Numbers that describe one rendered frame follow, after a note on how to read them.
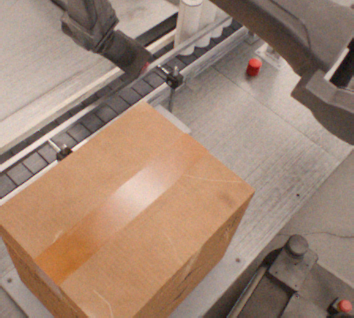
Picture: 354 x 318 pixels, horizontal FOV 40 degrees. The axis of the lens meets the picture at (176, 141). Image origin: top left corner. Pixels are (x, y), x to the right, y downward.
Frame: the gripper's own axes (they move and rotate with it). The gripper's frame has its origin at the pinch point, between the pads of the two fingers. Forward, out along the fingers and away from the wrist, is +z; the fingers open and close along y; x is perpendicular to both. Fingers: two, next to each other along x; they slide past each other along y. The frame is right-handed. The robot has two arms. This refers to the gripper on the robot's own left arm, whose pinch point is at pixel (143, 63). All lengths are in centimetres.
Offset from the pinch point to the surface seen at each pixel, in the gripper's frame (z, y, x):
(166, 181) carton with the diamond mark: -32.2, -31.6, 9.9
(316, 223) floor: 108, -49, 15
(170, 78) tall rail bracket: -3.5, -9.3, -1.3
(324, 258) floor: 102, -60, 23
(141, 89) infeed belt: 2.6, -2.2, 5.1
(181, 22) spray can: 3.9, 0.2, -12.8
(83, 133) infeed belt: -8.9, -2.7, 19.2
